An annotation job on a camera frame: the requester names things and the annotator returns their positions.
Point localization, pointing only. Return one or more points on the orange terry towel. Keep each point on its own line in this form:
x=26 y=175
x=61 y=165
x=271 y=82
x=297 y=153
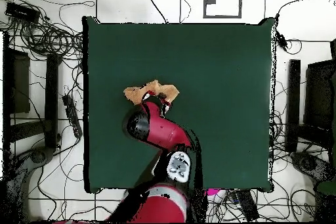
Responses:
x=134 y=94

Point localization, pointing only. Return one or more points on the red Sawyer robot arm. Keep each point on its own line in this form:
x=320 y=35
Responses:
x=162 y=129

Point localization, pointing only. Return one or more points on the black flat block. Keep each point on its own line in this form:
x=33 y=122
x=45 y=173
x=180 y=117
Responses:
x=246 y=204

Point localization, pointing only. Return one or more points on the dark green table cloth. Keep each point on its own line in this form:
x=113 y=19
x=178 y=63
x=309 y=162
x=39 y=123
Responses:
x=223 y=76

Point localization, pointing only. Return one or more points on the black power strip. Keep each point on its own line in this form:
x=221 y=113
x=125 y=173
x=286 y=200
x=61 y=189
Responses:
x=72 y=116

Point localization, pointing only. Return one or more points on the gray round tripod foot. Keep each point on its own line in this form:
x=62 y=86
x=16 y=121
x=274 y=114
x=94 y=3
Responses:
x=308 y=163
x=38 y=156

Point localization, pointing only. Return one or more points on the black power adapter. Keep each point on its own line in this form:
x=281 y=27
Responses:
x=282 y=41

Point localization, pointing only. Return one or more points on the black box device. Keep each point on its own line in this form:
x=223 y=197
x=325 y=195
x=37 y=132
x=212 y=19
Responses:
x=22 y=12

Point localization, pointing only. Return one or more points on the green object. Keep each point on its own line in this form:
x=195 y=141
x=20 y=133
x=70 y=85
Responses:
x=326 y=187

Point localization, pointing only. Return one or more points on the black frame stand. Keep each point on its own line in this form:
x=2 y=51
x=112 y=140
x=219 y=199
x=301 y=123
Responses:
x=51 y=98
x=293 y=103

